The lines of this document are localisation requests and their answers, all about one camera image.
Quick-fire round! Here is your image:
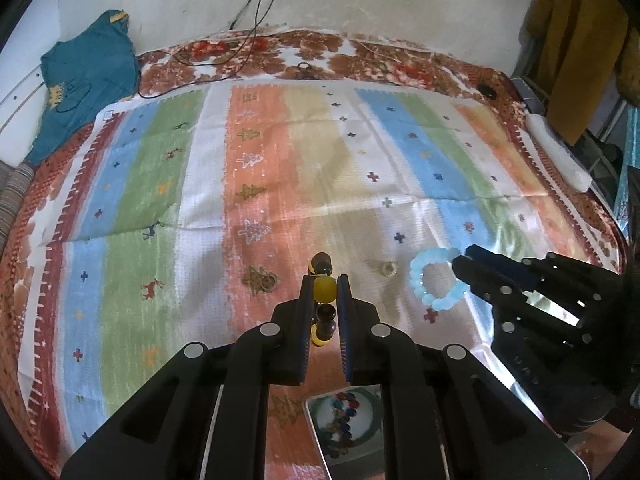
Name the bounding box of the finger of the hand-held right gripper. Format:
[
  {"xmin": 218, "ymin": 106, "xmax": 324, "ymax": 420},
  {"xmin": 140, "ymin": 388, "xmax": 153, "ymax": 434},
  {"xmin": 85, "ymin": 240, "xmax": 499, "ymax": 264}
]
[
  {"xmin": 465, "ymin": 244, "xmax": 621, "ymax": 328},
  {"xmin": 451, "ymin": 255, "xmax": 591, "ymax": 356}
]

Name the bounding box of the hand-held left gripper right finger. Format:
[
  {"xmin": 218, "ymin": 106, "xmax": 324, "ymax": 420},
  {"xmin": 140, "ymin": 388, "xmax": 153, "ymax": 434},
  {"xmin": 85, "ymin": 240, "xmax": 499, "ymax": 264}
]
[{"xmin": 336, "ymin": 274, "xmax": 593, "ymax": 480}]

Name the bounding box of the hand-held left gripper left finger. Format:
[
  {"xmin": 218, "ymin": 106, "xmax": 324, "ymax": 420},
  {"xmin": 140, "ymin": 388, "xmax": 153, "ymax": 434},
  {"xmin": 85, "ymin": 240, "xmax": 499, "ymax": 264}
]
[{"xmin": 60, "ymin": 274, "xmax": 316, "ymax": 480}]

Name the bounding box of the yellow and black bead bracelet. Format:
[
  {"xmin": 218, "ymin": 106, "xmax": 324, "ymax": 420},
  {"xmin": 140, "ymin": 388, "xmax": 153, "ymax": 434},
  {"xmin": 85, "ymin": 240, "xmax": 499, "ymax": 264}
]
[{"xmin": 307, "ymin": 251, "xmax": 337, "ymax": 348}]

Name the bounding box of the light blue bead bracelet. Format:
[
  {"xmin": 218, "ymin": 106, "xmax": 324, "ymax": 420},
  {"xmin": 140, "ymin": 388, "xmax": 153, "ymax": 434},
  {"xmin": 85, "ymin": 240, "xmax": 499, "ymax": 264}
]
[{"xmin": 409, "ymin": 247, "xmax": 471, "ymax": 308}]

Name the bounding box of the green jade bangle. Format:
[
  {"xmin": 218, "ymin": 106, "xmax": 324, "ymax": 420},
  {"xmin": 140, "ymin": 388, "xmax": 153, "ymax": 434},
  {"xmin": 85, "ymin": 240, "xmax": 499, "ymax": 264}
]
[{"xmin": 320, "ymin": 389, "xmax": 383, "ymax": 456}]

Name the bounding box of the multicolour bead bracelet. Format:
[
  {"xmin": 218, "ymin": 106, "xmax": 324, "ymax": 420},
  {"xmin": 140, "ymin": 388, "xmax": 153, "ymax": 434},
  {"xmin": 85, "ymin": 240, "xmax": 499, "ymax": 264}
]
[{"xmin": 325, "ymin": 392, "xmax": 363, "ymax": 461}]

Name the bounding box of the silver metal tin box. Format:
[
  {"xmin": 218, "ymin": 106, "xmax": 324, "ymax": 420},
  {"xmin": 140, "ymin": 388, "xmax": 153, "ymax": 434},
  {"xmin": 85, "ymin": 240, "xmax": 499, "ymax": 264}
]
[{"xmin": 304, "ymin": 384, "xmax": 396, "ymax": 480}]

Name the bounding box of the white rolled cloth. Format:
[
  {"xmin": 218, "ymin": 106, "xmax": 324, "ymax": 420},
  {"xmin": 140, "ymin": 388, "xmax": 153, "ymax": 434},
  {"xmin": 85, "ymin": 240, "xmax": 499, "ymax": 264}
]
[{"xmin": 525, "ymin": 112, "xmax": 593, "ymax": 192}]

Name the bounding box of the colourful striped mat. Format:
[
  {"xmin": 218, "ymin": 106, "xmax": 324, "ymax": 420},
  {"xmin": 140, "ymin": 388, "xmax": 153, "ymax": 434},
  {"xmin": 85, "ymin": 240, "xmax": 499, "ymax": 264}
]
[{"xmin": 17, "ymin": 80, "xmax": 626, "ymax": 480}]

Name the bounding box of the grey object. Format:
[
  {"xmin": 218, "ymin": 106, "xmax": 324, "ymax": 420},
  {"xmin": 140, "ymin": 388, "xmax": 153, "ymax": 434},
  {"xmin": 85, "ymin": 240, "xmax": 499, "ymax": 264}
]
[{"xmin": 511, "ymin": 76, "xmax": 548, "ymax": 113}]

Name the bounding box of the mustard yellow garment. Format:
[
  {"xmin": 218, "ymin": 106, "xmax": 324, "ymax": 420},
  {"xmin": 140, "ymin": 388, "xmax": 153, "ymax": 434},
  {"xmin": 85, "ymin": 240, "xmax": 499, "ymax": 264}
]
[{"xmin": 525, "ymin": 0, "xmax": 640, "ymax": 146}]

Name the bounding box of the striped grey pillow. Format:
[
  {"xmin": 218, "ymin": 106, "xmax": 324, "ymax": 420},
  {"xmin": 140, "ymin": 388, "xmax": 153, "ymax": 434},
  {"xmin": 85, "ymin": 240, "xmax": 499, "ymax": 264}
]
[{"xmin": 0, "ymin": 162, "xmax": 33, "ymax": 241}]

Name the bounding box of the teal garment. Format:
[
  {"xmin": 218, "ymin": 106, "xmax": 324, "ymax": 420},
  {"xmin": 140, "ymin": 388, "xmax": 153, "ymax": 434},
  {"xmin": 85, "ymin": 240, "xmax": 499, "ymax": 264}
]
[{"xmin": 27, "ymin": 9, "xmax": 141, "ymax": 166}]

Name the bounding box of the white bed headboard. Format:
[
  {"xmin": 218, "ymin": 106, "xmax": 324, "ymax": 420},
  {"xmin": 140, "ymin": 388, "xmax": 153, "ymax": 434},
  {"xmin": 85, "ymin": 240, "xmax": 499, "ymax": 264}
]
[{"xmin": 0, "ymin": 67, "xmax": 51, "ymax": 133}]

